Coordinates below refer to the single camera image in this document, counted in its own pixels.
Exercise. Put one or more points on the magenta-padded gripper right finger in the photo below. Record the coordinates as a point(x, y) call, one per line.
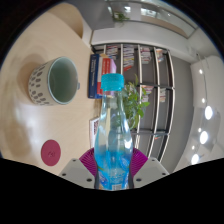
point(151, 170)

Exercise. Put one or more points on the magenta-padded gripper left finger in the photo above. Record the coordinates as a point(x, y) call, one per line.
point(75, 171)

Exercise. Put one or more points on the clear blue-capped drink bottle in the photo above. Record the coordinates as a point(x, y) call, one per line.
point(113, 146)

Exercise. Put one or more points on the flat round red coaster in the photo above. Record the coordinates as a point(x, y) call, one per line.
point(50, 152)

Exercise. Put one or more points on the group of ceiling lights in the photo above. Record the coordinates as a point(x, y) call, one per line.
point(204, 136)

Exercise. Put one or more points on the leafy green potted plant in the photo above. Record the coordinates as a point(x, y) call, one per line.
point(135, 106)

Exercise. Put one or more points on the grey bookshelf unit with books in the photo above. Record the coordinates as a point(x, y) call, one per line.
point(156, 100)

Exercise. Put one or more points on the beige patterned green-lined mug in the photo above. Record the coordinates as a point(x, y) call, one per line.
point(60, 81)

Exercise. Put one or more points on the thick dark blue book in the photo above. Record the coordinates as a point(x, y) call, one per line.
point(93, 76)

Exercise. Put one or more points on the thick red book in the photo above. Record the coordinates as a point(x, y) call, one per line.
point(101, 76)

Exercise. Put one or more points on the pink-covered red book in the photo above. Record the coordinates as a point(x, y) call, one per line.
point(111, 66)

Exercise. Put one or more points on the wooden round-backed chair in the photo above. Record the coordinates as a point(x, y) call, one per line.
point(66, 16)

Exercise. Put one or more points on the small window-side green plant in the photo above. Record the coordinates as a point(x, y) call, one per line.
point(120, 16)

